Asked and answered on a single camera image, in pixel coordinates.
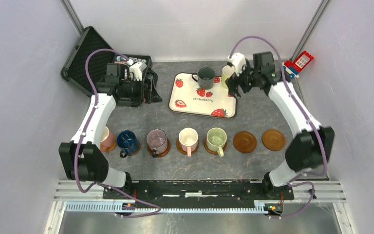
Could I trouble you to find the yellow-green mug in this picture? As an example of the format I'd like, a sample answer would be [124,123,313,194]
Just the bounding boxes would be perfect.
[221,65,235,89]

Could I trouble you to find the pale pink white mug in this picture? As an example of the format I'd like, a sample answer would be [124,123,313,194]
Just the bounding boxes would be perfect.
[178,127,199,157]

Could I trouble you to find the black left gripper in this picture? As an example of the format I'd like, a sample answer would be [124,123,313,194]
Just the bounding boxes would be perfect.
[119,77,162,104]

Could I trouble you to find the lilac mug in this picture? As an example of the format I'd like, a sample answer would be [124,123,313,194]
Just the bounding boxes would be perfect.
[146,129,169,158]

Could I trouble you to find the brown grooved wooden coaster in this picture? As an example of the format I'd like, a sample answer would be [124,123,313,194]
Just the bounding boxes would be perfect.
[233,131,257,154]
[262,129,286,151]
[204,138,227,155]
[176,138,199,155]
[147,138,171,158]

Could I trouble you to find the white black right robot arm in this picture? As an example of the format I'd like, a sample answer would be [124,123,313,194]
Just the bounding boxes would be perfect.
[226,52,335,199]

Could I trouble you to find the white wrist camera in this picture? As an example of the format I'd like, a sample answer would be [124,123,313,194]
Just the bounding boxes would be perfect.
[227,53,247,76]
[129,62,147,81]

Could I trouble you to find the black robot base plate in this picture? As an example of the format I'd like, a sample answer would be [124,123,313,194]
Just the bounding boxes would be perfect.
[102,179,295,209]

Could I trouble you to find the dark blue mug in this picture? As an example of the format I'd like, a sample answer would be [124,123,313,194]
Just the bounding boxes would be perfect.
[116,130,138,158]

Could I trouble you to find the dark walnut coaster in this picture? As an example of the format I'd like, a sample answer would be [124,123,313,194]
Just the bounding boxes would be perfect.
[124,141,141,157]

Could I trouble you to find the light orange flat coaster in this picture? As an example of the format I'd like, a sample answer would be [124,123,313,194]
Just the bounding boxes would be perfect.
[100,144,116,152]

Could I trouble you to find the red blue toy block car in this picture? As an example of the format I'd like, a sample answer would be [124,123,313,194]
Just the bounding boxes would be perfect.
[282,51,314,79]

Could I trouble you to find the white strawberry print tray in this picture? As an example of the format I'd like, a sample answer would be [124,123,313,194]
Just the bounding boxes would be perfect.
[168,73,237,118]

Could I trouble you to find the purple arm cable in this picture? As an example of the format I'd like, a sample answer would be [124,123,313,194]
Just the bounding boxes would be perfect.
[229,36,330,220]
[73,48,162,219]

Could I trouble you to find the aluminium frame rail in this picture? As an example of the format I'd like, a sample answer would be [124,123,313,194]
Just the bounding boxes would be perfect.
[45,180,356,234]

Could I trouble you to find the dark green mug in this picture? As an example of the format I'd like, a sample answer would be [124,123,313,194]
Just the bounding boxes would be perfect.
[191,67,216,90]

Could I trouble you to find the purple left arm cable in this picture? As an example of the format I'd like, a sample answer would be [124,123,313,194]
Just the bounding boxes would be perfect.
[73,48,162,219]

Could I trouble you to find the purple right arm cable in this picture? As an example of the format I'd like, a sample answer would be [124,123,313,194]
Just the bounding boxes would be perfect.
[229,36,330,220]

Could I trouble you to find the light green mug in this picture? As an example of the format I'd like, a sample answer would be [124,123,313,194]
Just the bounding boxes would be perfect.
[206,127,227,157]

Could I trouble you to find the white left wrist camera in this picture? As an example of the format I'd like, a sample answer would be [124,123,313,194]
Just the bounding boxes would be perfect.
[129,62,147,81]

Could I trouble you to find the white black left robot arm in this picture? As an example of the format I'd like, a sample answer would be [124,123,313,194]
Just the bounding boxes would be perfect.
[58,67,163,199]

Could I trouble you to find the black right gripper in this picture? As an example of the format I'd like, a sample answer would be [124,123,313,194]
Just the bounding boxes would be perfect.
[225,58,261,99]

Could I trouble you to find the black poker chip case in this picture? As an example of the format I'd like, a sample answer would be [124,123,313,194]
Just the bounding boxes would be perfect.
[61,26,152,97]

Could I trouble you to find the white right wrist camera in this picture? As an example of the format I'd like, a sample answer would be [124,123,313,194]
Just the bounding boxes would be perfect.
[227,53,247,76]

